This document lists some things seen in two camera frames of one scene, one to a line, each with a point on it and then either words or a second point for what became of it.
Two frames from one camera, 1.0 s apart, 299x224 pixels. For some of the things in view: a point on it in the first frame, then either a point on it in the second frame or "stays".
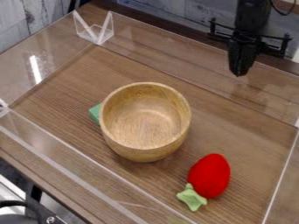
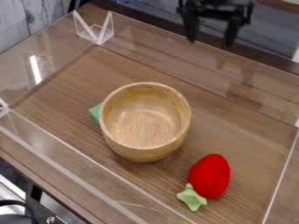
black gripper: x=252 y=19 to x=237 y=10
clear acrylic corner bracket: x=97 y=34 stays
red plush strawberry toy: x=210 y=175 stays
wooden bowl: x=145 y=118 stays
